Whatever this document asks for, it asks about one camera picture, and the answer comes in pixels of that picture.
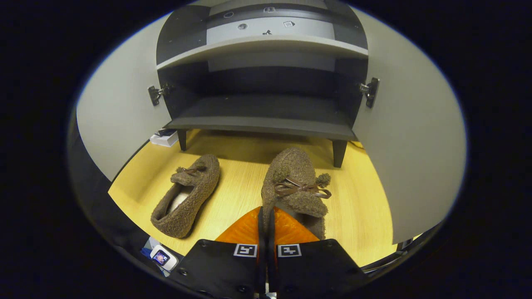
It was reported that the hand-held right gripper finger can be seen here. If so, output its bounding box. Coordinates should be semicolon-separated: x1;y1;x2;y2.
167;206;267;299
267;206;370;299

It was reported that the brown fuzzy shoe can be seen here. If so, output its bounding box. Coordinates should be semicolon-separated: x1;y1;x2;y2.
261;147;332;241
150;154;221;239

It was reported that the grey shoe cabinet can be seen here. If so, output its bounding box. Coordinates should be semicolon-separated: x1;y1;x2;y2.
155;0;370;169

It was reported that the grey shoe cabinet door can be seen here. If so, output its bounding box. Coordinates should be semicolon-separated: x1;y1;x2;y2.
76;12;175;183
351;6;468;245

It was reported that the white device with screen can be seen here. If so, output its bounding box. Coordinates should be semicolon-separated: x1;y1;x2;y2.
149;244;180;273

